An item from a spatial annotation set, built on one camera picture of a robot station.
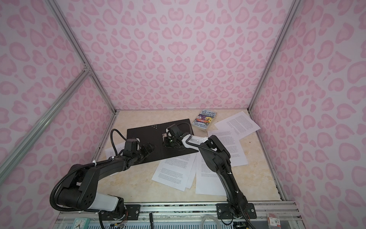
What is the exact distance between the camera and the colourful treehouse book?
1.09 m

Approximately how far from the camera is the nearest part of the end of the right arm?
2.56ft

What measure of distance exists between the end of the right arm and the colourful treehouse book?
0.88ft
